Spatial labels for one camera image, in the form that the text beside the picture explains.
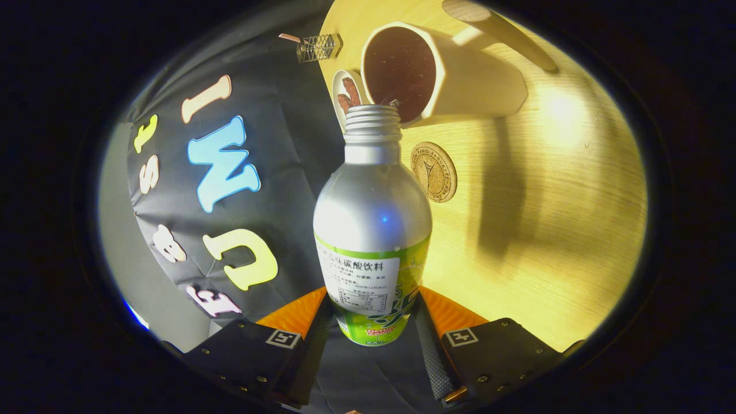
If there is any wire mesh holder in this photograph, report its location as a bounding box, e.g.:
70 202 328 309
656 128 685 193
296 33 344 63

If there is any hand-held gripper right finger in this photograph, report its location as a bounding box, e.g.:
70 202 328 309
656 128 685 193
411 286 584 410

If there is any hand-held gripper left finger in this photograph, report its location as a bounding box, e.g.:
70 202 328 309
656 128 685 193
161 286 335 410

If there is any white round plate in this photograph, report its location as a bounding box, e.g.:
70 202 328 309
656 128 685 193
332 70 370 133

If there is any wooden table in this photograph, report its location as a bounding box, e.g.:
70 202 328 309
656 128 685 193
318 0 649 352

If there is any silver green juice bottle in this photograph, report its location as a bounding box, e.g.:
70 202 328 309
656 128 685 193
313 104 433 347

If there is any cream cup with wooden handle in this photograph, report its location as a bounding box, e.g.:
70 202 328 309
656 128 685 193
361 0 558 128

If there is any round cork coaster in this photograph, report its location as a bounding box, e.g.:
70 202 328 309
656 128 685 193
410 141 458 203

